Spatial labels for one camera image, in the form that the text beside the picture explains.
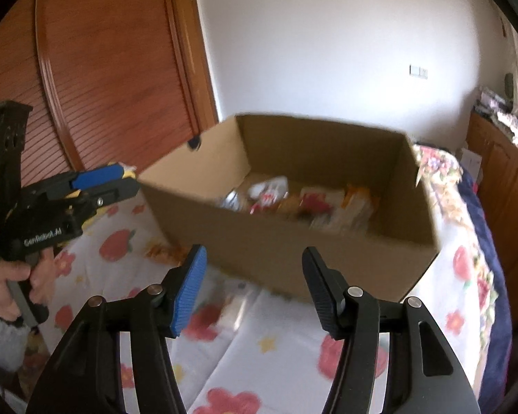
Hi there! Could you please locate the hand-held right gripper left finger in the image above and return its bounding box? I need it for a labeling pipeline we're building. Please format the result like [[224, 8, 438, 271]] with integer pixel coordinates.
[[26, 244, 208, 414]]

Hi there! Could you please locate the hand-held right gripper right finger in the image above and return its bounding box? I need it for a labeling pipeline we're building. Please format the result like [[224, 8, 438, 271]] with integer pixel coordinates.
[[302, 246, 481, 414]]

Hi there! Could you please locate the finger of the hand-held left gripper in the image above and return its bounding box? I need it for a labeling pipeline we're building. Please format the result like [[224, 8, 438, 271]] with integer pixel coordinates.
[[26, 164, 127, 202], [75, 178, 141, 221]]

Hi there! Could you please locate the yellow snack packet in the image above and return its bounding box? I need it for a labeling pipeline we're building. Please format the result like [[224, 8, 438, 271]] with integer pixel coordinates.
[[107, 161, 137, 182]]

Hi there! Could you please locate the brown cardboard box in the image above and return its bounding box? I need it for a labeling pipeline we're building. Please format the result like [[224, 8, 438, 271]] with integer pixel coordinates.
[[137, 113, 442, 305]]

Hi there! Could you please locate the orange patterned snack packet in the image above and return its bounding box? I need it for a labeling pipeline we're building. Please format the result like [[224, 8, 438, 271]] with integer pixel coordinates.
[[146, 241, 189, 267]]

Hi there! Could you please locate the small clear snack packet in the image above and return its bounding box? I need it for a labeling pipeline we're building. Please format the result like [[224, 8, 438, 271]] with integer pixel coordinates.
[[217, 289, 254, 329]]

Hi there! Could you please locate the white strawberry print sheet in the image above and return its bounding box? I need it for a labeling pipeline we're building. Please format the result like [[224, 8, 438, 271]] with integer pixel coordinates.
[[21, 190, 481, 414]]

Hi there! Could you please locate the red snack packet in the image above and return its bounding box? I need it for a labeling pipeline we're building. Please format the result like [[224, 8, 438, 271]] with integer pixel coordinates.
[[300, 187, 335, 221]]

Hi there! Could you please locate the orange white snack packet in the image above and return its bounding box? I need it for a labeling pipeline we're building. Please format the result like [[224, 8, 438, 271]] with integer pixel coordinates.
[[342, 185, 380, 235]]

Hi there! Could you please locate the silver clear snack packet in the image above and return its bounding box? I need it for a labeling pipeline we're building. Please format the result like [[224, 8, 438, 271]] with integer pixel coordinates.
[[217, 187, 248, 213]]

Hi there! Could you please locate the wooden wardrobe door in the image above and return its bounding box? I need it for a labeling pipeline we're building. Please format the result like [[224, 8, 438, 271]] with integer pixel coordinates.
[[0, 0, 222, 184]]

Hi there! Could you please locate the white red snack pouch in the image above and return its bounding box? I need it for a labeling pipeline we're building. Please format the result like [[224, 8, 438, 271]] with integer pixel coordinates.
[[247, 175, 291, 216]]

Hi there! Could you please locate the dark blue quilt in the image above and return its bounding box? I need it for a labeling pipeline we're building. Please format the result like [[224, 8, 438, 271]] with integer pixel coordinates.
[[457, 165, 513, 403]]

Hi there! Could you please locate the white paper box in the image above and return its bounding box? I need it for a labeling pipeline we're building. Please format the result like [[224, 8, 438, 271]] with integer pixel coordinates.
[[458, 148, 485, 183]]

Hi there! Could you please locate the wooden cabinet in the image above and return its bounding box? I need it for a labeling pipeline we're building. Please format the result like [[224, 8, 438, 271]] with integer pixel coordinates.
[[464, 111, 518, 326]]

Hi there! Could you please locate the pile of packets on cabinet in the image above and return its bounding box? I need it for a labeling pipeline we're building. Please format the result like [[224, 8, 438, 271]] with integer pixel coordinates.
[[475, 85, 518, 159]]

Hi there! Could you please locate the white wrapped wall pipe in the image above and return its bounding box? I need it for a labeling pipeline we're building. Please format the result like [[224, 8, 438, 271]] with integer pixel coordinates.
[[500, 13, 518, 109]]

